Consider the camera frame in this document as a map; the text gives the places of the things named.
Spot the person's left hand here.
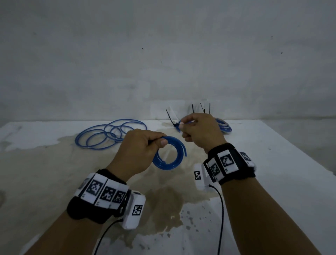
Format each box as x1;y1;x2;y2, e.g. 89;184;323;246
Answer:
105;129;168;184

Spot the person's right hand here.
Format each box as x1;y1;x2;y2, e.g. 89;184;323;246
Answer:
179;113;228;155

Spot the solid blue cable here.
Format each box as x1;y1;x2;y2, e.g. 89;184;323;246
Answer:
152;136;188;171

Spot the black right wristband with markers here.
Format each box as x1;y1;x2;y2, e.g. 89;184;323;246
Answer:
203;143;257;186

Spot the black wristband with markers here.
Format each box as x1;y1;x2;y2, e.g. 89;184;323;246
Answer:
203;143;257;186
66;169;132;225

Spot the black left wristband with markers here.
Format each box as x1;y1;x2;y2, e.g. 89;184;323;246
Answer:
66;169;132;225

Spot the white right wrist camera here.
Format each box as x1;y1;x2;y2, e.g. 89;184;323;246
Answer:
193;163;211;192

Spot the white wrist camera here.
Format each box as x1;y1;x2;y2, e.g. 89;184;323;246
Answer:
193;163;211;192
121;191;147;230

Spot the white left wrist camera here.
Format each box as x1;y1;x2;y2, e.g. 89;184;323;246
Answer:
121;191;147;230

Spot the black right camera cord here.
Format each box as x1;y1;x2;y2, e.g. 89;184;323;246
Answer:
208;184;225;255

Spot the black camera cord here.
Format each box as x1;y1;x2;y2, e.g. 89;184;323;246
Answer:
93;218;124;255
208;184;225;255

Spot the black left camera cord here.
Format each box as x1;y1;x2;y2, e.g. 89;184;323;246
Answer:
93;218;124;255

